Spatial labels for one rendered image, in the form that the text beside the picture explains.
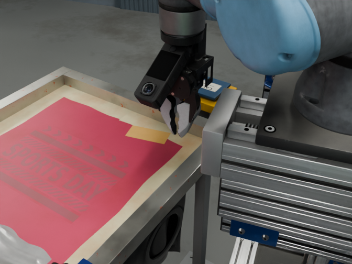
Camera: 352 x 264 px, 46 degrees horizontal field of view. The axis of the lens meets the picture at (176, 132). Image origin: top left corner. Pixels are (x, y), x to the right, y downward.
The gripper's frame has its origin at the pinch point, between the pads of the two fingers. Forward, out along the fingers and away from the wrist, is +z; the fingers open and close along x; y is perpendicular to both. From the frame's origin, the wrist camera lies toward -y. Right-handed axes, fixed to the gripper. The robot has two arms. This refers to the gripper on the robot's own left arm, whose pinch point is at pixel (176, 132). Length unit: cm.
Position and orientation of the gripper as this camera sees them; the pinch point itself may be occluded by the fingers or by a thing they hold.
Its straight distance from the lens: 79.3
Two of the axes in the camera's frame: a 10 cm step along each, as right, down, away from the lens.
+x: -8.3, -3.3, 4.4
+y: 5.5, -5.1, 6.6
